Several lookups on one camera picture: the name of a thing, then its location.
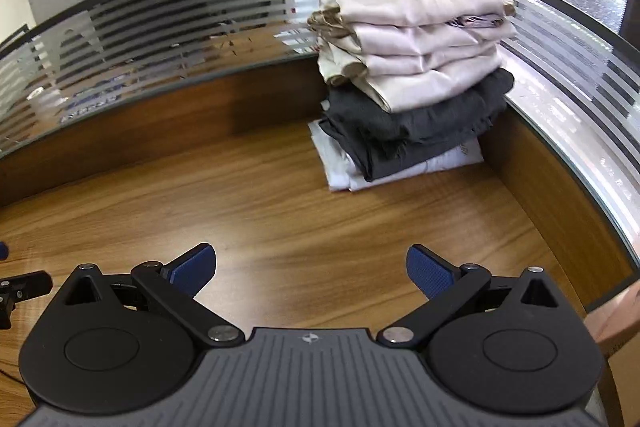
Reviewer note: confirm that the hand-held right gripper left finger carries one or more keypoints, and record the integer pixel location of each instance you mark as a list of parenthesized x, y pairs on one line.
[(192, 269)]

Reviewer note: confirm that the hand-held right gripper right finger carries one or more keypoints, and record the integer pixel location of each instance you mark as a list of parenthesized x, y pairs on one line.
[(430, 272)]

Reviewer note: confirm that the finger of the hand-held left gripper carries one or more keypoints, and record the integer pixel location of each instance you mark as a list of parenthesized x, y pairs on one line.
[(30, 284), (3, 251)]

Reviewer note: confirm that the stack of folded clothes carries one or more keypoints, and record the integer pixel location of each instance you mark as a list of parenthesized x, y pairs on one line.
[(410, 127)]

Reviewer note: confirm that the white folded shirt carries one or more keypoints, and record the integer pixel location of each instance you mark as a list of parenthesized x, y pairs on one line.
[(340, 172)]

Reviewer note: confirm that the pale pink folded shirt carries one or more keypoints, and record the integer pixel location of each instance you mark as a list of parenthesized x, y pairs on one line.
[(440, 82)]

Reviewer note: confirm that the cream folded shirt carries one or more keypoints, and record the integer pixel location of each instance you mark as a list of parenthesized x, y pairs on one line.
[(425, 38)]

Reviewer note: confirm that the striped glass desk partition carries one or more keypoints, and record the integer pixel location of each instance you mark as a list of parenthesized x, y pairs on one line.
[(150, 17)]

